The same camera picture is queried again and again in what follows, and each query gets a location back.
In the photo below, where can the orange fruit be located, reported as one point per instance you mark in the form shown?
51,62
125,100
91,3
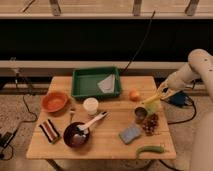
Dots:
134,95

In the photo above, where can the dark brown bowl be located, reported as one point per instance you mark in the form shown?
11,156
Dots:
74,137

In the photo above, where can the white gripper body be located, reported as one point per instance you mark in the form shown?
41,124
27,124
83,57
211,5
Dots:
175,82

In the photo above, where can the green cucumber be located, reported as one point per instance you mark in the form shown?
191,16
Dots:
154,149

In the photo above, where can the metal fork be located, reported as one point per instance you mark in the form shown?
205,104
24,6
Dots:
71,112

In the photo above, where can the red grapes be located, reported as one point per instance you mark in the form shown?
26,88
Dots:
150,124

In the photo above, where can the orange bowl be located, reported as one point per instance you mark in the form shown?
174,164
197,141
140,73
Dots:
54,101

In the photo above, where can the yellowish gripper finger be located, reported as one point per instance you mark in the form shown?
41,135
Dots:
161,87
167,94

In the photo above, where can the yellow banana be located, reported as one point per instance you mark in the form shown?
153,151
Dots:
152,99

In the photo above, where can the white paper napkin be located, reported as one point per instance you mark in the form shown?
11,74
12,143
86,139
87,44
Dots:
107,85

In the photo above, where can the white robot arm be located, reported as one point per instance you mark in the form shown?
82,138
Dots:
199,66

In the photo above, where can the green plastic tray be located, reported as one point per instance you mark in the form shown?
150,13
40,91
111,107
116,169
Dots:
85,82

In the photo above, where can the blue sponge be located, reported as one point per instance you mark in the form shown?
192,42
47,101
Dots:
130,133

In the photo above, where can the white cup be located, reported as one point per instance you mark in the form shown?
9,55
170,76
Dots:
91,105

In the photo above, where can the blue box on floor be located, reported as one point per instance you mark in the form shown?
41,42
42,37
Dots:
179,99

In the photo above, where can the white spatula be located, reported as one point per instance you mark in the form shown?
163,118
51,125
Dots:
96,118

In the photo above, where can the wooden table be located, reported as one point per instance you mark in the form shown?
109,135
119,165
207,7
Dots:
104,141

